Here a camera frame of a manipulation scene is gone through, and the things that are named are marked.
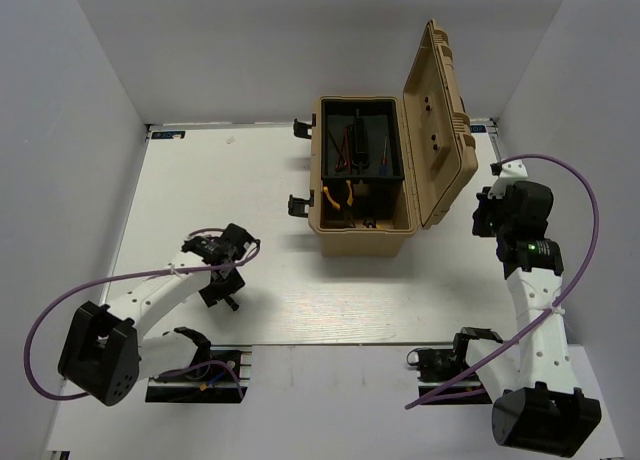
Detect yellow handled small pliers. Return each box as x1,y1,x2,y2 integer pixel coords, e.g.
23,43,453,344
322,186,342,211

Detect tan plastic toolbox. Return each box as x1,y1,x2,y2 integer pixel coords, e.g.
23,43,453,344
289,20,478,257

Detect yellow handled needle-nose pliers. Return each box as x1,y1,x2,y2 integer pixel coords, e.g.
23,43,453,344
341,179,354,214

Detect blue handled screwdriver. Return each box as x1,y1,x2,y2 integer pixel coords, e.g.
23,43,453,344
379,136,389,177

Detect medium dark hex key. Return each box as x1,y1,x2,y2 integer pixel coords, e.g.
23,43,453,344
328,125,352,168

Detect black toolbox tray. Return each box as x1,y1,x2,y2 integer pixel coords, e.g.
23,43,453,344
320,98,405,184

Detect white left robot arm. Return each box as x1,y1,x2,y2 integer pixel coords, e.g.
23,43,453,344
58,223,261,406

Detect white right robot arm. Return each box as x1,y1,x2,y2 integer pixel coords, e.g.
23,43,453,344
451,180,602,458

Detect black front toolbox latch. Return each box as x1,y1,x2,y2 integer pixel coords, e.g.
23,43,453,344
287,190,315,218

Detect black toolbox latch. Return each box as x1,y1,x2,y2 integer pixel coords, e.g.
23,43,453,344
287,190,315,218
292,113,316,140

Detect black rear toolbox latch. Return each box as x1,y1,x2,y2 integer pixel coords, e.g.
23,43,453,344
292,113,316,140

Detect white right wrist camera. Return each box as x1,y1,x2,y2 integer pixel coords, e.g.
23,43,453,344
487,160,528,200

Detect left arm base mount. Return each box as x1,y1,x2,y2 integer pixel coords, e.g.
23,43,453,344
145,346,252,405

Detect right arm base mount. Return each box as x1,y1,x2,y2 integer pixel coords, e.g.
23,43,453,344
406,327,503,405

